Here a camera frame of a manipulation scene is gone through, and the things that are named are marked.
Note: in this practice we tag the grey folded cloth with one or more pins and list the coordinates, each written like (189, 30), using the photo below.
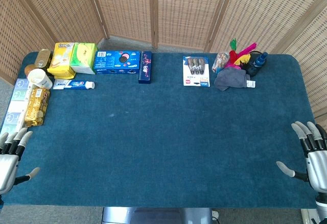
(231, 78)

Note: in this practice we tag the dark blue slim box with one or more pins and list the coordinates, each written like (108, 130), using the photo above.
(145, 67)

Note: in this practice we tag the white paper cup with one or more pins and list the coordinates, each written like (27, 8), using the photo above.
(40, 78)

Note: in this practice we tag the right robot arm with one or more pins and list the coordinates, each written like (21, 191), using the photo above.
(321, 207)

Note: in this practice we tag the yellow snack bag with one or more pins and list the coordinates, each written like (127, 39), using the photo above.
(61, 60)

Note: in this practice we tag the brown round lid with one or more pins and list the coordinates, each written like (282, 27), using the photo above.
(30, 69)

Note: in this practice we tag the toothpaste box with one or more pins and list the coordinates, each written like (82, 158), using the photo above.
(72, 84)

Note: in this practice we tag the blue table mat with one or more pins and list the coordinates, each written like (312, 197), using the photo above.
(158, 142)

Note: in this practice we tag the gold tin can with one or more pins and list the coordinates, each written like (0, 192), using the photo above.
(43, 58)

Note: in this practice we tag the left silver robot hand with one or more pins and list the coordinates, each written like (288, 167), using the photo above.
(6, 166)

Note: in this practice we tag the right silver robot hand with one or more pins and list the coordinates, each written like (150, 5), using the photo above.
(316, 165)

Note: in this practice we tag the light blue tissue packs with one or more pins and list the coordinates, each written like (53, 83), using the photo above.
(15, 104)

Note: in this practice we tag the green tissue pack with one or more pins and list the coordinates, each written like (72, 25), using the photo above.
(83, 57)

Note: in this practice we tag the blue Oreo cookie box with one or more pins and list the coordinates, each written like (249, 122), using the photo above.
(117, 62)

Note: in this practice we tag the wicker folding screen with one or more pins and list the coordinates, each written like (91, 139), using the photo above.
(163, 12)

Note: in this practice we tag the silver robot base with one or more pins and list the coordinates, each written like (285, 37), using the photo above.
(157, 215)

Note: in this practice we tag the colourful feather shuttlecock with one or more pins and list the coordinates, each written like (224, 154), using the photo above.
(238, 55)

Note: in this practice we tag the gold biscuit pack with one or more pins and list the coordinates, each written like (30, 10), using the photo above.
(37, 107)

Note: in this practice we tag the blue capped black bottle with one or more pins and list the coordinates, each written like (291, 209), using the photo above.
(256, 63)

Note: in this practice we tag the clear plastic jar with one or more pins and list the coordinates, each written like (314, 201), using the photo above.
(221, 60)

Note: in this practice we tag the pen blister pack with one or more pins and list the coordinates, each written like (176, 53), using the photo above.
(196, 71)

